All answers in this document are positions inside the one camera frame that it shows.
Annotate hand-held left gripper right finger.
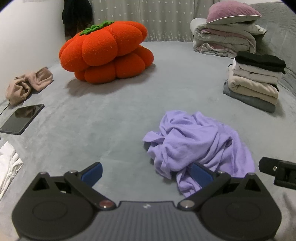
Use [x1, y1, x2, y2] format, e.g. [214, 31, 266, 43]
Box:
[178, 162, 266, 211]

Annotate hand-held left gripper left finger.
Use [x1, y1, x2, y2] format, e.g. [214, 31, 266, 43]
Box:
[30, 162, 116, 211]

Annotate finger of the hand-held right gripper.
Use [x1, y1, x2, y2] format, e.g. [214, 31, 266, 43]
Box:
[258, 157, 296, 189]

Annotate purple pants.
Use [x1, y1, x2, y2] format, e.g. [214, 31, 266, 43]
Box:
[142, 111, 255, 198]

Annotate grey folded garment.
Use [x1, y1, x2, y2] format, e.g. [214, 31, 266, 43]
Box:
[223, 80, 276, 113]

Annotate grey bed sheet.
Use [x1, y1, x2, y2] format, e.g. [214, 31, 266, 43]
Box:
[0, 9, 296, 241]

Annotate white cloth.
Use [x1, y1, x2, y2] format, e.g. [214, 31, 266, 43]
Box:
[0, 141, 24, 200]

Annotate black tablet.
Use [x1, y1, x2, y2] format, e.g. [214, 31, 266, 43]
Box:
[0, 103, 45, 135]

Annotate white folded garment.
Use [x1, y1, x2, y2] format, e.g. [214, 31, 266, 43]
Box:
[228, 59, 282, 85]

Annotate black folded garment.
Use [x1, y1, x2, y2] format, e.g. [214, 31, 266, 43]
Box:
[235, 51, 286, 75]

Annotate beige crumpled garment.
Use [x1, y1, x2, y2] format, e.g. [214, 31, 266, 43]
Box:
[5, 67, 54, 107]

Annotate orange pumpkin plush cushion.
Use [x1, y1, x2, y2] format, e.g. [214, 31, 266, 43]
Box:
[58, 20, 155, 84]

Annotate grey quilted headboard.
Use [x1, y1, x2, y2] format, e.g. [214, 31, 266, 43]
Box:
[247, 2, 296, 98]

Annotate dark hanging garment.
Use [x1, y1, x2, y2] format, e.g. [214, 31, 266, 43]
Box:
[62, 0, 93, 37]

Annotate purple pillow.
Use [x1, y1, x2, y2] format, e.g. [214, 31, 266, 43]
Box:
[206, 2, 263, 25]

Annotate star-print grey curtain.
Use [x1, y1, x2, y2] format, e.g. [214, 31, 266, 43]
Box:
[89, 0, 222, 42]

